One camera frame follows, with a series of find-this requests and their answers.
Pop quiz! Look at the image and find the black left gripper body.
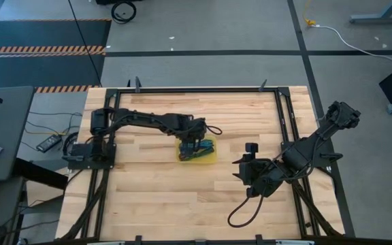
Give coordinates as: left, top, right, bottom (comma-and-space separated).
178, 116, 207, 139

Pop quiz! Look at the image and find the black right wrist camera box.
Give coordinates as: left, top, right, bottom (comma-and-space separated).
244, 142, 259, 155

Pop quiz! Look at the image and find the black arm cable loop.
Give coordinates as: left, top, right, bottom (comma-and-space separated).
203, 125, 223, 136
227, 195, 266, 229

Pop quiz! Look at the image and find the grey desk leg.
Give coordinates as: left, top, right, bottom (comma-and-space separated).
348, 0, 392, 25

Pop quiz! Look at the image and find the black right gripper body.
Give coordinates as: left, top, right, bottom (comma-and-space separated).
238, 157, 265, 188

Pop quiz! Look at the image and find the black right arm cable loop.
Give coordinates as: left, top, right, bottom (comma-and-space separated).
227, 195, 266, 229

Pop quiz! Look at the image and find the grey side desk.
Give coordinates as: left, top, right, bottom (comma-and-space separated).
0, 85, 35, 185

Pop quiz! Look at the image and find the black coiled floor cable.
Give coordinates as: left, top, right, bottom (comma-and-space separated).
110, 0, 137, 25

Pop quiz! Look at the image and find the yellow extension cable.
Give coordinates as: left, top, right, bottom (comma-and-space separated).
302, 0, 317, 27

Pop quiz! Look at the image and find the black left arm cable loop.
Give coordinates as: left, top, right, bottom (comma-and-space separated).
203, 125, 223, 136

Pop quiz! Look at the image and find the black power adapter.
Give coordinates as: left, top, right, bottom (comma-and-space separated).
35, 133, 63, 154

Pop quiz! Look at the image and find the white power cable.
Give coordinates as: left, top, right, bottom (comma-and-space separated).
313, 24, 392, 70

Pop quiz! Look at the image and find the black hazard-striped floor mat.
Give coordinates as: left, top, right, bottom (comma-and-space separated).
0, 18, 112, 94

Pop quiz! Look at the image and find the black hanging cable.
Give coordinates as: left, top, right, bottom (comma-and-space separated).
67, 0, 103, 86

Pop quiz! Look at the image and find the green braided USB-C cable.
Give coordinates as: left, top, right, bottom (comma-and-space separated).
195, 140, 216, 155

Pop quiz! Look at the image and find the black aluminium table frame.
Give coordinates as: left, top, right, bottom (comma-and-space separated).
58, 76, 347, 245

